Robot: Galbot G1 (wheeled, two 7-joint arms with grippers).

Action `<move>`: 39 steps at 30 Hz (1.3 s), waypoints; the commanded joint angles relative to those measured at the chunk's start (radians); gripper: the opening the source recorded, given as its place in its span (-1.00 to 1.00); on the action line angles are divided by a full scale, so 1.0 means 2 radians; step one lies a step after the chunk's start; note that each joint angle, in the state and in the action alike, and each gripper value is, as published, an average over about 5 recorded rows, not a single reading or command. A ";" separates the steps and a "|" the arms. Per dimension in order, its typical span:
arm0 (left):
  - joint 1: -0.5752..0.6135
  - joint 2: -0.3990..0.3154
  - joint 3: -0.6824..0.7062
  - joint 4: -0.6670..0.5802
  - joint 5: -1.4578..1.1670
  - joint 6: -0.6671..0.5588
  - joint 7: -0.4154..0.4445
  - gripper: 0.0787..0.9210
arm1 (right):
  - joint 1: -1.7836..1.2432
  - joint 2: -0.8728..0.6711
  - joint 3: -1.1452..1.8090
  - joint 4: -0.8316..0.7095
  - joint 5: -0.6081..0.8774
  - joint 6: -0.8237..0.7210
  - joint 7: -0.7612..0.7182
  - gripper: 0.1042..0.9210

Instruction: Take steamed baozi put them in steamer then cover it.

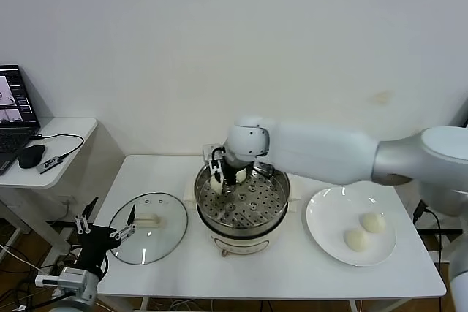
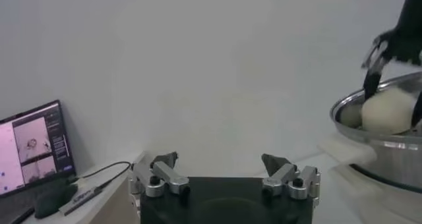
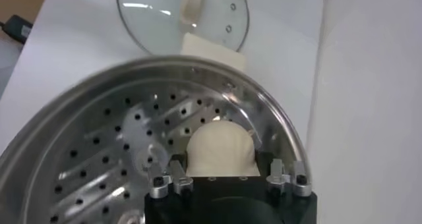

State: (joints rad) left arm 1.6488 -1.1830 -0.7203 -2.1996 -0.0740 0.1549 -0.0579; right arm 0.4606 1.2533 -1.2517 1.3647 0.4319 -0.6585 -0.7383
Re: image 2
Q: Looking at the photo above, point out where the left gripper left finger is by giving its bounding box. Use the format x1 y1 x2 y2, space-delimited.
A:
130 151 191 199

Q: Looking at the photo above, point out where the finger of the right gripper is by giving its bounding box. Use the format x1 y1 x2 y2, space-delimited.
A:
410 91 422 129
361 30 396 101

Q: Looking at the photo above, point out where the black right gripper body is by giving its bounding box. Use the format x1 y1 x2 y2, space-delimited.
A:
384 0 422 65

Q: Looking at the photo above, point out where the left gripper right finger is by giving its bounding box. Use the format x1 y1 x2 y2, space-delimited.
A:
261 153 322 201

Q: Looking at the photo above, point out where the white steamed baozi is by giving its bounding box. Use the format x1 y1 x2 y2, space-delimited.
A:
361 87 417 136

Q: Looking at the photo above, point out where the stainless steel steamer basket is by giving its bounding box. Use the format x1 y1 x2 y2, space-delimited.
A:
318 72 422 193

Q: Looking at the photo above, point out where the white side desk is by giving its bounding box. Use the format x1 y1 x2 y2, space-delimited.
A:
19 151 146 224

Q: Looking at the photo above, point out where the small black silver drive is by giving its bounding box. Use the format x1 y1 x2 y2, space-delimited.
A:
58 187 103 217

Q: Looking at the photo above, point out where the black computer mouse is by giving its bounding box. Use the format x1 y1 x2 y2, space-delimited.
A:
34 182 79 219

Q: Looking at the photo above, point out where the black open laptop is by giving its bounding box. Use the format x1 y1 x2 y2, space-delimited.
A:
0 99 77 224

